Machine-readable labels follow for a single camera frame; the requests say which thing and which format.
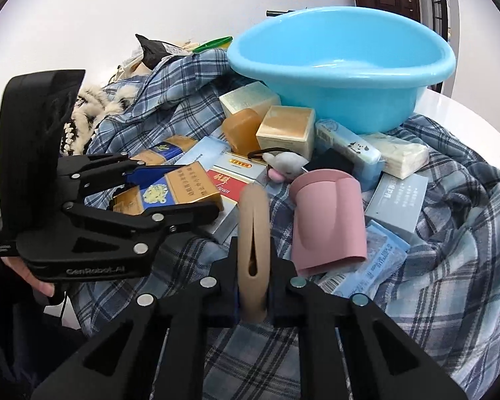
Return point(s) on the green rimmed container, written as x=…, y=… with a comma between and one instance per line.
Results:
x=212, y=43

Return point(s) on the person's left hand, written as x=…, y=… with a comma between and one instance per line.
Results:
x=25, y=275

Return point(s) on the pink silicone case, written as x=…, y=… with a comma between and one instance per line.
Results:
x=329, y=225

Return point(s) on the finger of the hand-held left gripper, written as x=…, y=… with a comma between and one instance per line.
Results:
x=146, y=175
x=179, y=216

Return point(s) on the black plastic bag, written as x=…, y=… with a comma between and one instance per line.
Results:
x=150, y=52

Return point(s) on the light blue plastic basin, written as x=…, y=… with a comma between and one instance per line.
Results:
x=337, y=96

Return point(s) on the grey-blue flat box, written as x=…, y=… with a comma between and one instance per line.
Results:
x=396, y=202

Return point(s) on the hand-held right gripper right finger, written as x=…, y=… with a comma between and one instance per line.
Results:
x=283, y=291

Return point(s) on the gold and blue cigarette pack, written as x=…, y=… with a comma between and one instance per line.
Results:
x=166, y=148
x=183, y=187

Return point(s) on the black and white fur garment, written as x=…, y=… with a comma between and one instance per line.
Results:
x=91, y=104

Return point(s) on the gold cardboard box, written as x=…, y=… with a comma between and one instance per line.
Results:
x=287, y=127

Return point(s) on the light blue wipes packet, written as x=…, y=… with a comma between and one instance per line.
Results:
x=371, y=258

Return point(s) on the red and white cigarette pack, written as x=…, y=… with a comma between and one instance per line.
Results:
x=229, y=183

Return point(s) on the light blue tissue pack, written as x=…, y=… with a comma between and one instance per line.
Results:
x=208, y=150

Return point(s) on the black framed glass door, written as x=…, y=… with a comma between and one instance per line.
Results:
x=439, y=0

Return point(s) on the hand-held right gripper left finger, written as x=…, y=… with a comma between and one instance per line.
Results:
x=223, y=283

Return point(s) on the black flat pouch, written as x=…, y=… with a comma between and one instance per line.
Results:
x=329, y=160

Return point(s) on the amber soap bar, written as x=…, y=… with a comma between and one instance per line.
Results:
x=241, y=131

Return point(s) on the blue plaid cloth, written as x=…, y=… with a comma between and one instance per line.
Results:
x=441, y=300

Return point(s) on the person's left forearm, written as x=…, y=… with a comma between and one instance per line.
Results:
x=12, y=341

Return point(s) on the cream tissue pack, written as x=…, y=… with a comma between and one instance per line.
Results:
x=400, y=156

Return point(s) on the light blue cartoon box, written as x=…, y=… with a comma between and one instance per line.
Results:
x=350, y=150

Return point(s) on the tan perforated silicone disc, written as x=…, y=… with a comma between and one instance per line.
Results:
x=254, y=233

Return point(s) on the cream cardboard box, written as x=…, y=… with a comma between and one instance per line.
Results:
x=246, y=96

